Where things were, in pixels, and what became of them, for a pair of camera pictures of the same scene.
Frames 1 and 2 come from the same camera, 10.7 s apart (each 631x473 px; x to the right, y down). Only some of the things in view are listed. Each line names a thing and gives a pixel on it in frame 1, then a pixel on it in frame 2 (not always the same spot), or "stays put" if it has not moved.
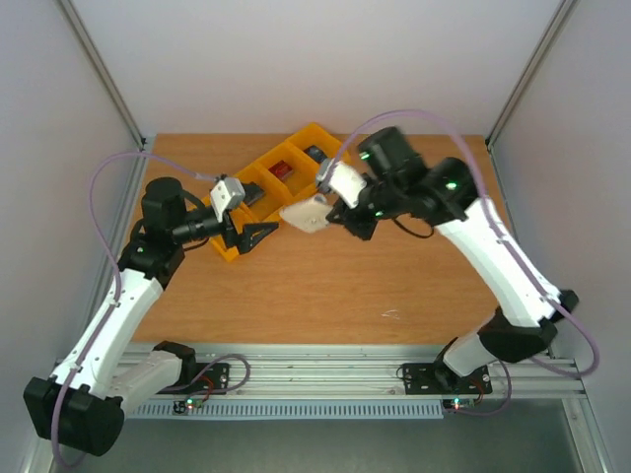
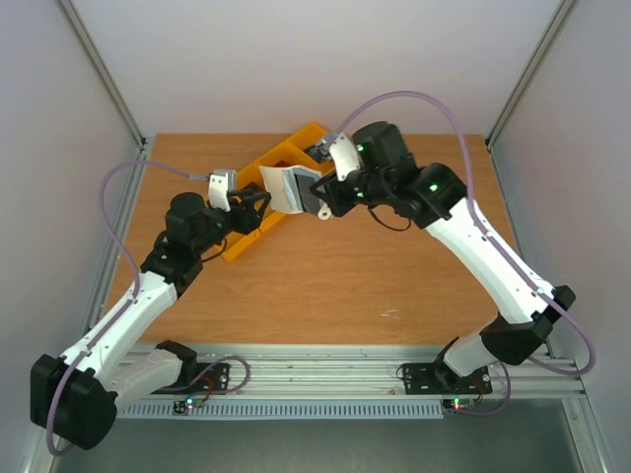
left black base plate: (207, 378) stays put
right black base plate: (436, 378) stays put
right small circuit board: (456, 404) stays put
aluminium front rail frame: (336, 372) stays put
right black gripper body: (356, 212) to (327, 192)
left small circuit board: (180, 407) stays put
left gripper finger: (248, 243) to (259, 216)
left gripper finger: (255, 232) to (253, 195)
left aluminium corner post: (140, 142) stays put
